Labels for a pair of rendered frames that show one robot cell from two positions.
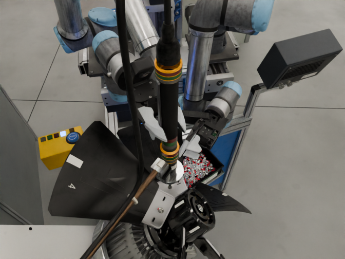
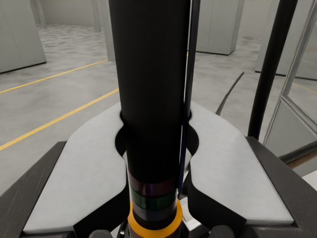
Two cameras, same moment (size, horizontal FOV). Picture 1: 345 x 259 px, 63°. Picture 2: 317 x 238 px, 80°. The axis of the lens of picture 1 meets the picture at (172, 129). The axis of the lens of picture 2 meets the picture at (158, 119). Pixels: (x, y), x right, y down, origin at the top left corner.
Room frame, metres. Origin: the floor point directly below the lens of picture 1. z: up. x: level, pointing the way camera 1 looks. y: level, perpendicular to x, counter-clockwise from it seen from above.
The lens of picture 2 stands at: (0.41, 0.05, 1.55)
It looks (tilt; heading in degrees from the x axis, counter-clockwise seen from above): 31 degrees down; 209
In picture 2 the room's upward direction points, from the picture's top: straight up
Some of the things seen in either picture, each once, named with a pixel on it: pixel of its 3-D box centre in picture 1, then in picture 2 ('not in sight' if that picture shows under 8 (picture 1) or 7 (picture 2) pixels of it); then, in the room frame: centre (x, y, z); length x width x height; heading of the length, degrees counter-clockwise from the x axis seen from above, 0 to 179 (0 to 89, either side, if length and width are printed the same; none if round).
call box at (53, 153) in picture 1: (65, 148); not in sight; (0.57, 0.41, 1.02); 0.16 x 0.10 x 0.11; 111
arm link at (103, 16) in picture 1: (103, 25); not in sight; (1.08, 0.30, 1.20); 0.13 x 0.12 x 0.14; 120
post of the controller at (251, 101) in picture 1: (251, 102); not in sight; (0.86, -0.36, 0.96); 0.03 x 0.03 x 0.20; 21
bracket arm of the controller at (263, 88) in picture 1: (275, 84); not in sight; (0.89, -0.46, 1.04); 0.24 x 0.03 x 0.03; 111
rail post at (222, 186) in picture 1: (230, 162); not in sight; (0.86, -0.36, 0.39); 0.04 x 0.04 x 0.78; 21
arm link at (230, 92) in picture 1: (227, 97); not in sight; (0.69, -0.20, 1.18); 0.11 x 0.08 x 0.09; 147
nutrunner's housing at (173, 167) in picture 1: (169, 125); not in sight; (0.33, 0.01, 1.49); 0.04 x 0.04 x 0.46
